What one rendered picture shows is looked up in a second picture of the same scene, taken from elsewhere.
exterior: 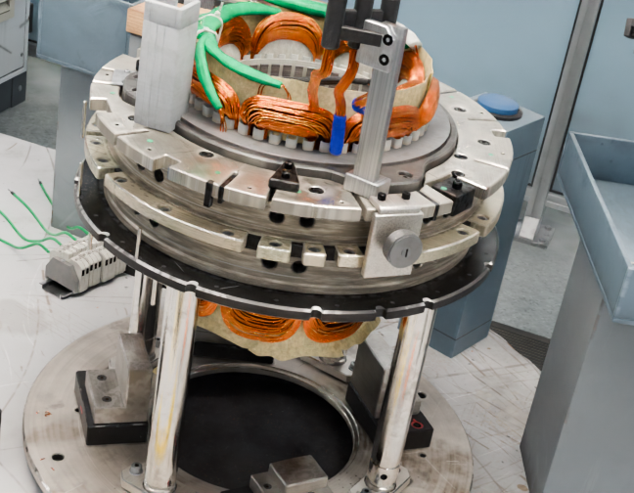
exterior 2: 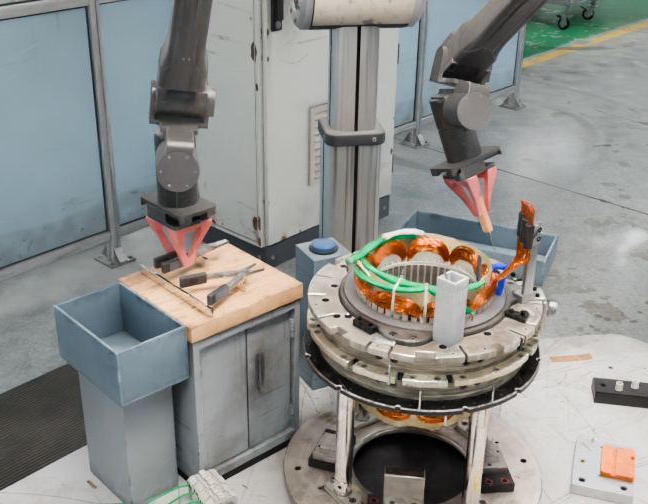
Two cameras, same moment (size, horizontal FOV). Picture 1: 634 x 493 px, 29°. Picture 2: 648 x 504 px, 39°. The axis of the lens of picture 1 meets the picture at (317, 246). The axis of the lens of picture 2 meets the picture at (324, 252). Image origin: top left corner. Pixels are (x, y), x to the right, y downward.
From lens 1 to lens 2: 1.22 m
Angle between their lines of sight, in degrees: 56
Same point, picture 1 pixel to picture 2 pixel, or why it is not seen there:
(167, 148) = (482, 343)
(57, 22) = (134, 374)
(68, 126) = (135, 437)
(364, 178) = (528, 293)
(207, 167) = (504, 336)
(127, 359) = (413, 476)
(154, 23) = (458, 293)
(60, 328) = not seen: outside the picture
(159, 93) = (460, 324)
